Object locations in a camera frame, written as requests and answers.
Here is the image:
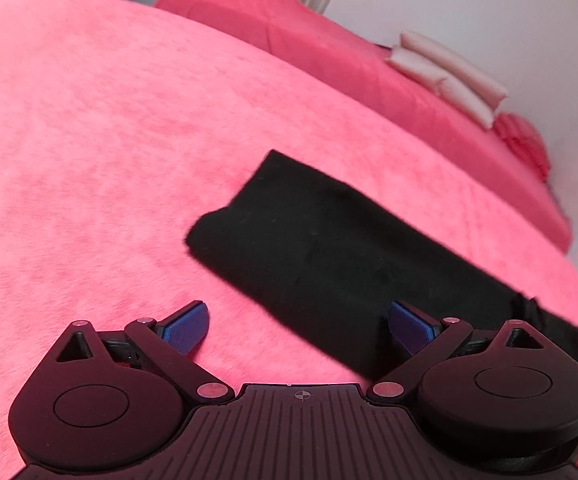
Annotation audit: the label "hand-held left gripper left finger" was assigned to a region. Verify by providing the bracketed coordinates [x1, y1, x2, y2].
[57, 301, 234, 402]

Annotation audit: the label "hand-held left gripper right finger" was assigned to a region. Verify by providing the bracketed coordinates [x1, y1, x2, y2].
[367, 301, 544, 403]

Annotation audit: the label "black knit pants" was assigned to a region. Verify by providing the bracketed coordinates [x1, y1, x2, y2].
[184, 149, 578, 382]

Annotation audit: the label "pink fleece blanket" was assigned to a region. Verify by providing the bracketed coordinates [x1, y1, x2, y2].
[0, 0, 578, 480]

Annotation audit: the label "folded red cloth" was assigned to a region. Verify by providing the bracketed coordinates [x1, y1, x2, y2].
[493, 112, 553, 182]

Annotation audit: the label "coral red bed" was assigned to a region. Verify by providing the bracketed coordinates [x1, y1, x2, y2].
[154, 0, 573, 252]

